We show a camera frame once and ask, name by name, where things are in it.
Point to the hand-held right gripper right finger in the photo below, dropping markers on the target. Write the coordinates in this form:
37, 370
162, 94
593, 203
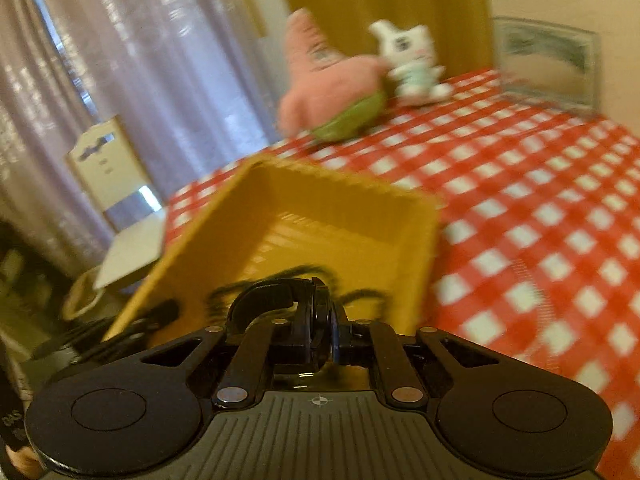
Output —
345, 342

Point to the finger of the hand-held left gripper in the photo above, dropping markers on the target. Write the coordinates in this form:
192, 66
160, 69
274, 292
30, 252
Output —
155, 317

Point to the black wristwatch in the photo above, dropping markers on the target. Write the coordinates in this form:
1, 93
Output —
260, 292

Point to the clear picture frame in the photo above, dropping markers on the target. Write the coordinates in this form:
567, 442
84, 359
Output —
545, 55

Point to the white rabbit plush toy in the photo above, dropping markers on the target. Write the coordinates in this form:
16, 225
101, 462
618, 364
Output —
410, 60

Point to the pink starfish plush toy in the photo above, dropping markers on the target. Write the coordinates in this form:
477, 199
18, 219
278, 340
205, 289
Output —
330, 80

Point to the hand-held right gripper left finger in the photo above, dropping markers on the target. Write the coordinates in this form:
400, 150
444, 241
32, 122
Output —
250, 360

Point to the wooden door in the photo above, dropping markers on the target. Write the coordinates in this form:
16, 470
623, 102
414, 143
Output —
390, 5

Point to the sheer lilac curtain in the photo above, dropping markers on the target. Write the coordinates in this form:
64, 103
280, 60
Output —
150, 60

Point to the white wooden chair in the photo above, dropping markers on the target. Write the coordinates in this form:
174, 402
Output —
110, 170

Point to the golden plastic tray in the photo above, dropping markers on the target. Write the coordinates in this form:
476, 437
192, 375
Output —
300, 220

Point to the red checked tablecloth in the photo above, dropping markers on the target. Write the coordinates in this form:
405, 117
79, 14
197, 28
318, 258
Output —
525, 210

